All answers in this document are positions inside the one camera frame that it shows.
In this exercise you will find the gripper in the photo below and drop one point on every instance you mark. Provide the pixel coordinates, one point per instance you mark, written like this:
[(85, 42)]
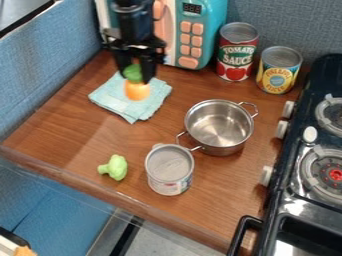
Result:
[(133, 45)]

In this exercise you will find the yellow bottle with green cap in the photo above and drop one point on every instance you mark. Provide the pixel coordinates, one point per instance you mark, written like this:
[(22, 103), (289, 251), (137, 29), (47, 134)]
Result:
[(136, 89)]

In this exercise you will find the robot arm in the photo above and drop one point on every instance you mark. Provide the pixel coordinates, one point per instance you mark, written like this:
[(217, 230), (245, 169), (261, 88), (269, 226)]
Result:
[(132, 18)]

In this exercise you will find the green cloth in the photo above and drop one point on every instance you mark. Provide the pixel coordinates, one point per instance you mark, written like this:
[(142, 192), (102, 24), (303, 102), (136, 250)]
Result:
[(116, 100)]

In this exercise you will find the toy microwave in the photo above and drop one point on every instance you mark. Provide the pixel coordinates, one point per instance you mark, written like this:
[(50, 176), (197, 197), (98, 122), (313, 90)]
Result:
[(196, 33)]

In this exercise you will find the red tomato sauce can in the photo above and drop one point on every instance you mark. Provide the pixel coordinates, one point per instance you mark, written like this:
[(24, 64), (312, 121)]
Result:
[(237, 56)]

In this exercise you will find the green toy broccoli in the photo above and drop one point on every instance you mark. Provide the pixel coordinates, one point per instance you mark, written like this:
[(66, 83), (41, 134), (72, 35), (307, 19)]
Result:
[(115, 167)]

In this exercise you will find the silver pot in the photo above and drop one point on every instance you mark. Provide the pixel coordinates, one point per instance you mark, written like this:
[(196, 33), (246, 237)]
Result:
[(219, 128)]

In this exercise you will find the white can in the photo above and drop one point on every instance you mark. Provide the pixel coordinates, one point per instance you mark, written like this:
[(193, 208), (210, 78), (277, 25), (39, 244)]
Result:
[(169, 171)]

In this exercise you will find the yellow can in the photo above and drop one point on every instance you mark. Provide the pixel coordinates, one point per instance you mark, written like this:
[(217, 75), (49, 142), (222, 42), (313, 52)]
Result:
[(278, 71)]

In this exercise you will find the toy stove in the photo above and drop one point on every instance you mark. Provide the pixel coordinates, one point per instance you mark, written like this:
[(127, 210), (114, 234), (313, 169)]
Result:
[(311, 166)]

